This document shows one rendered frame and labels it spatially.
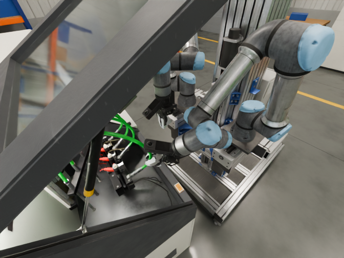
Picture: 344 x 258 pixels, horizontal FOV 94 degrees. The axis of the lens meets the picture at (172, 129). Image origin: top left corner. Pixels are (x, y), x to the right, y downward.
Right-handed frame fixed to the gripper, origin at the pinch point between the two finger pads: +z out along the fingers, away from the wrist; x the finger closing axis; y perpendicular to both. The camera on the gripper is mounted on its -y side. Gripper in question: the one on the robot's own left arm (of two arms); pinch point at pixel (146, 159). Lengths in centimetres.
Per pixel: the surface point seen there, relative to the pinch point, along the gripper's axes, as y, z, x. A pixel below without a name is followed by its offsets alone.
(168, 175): 23.7, 13.0, 0.8
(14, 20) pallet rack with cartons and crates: -197, 312, 371
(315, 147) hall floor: 244, -38, 78
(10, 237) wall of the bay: -33.5, 3.5, -29.0
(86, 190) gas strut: -25.8, -20.6, -20.4
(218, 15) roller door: 269, 41, 676
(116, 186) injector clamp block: 0.9, 27.8, -6.7
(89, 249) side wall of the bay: -16.6, -4.1, -31.3
